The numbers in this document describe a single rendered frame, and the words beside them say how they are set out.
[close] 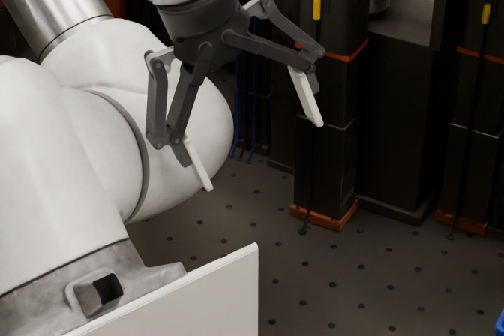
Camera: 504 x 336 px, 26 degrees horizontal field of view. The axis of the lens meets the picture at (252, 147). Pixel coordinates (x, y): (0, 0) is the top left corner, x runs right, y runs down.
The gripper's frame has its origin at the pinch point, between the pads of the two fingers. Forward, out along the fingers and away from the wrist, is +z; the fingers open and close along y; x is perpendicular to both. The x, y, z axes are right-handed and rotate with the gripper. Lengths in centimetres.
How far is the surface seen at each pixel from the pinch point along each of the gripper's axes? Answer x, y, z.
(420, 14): -15.2, -28.5, 6.3
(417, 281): -0.2, -11.8, 30.6
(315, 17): -12.1, -14.5, -2.7
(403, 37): -11.2, -23.8, 5.2
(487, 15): -3.1, -31.1, 2.7
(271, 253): -12.3, 1.3, 25.0
